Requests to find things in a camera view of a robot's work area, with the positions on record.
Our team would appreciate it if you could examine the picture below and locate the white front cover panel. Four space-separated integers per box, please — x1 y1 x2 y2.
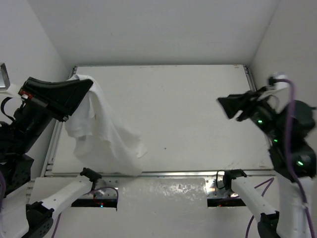
24 176 283 238

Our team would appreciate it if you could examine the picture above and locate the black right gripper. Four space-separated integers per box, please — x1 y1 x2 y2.
216 84 283 139

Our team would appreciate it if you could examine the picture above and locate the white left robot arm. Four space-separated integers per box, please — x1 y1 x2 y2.
0 78 101 238

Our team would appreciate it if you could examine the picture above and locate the white printed t-shirt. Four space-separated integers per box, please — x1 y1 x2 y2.
64 74 147 176

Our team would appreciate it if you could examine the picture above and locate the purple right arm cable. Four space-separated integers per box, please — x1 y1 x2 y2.
245 78 315 238

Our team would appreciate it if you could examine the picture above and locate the aluminium table edge rail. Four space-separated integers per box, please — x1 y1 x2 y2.
44 170 275 178

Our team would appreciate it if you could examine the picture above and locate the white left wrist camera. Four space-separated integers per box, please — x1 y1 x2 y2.
0 62 23 98

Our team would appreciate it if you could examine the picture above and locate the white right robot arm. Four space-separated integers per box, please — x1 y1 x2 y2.
218 91 317 238

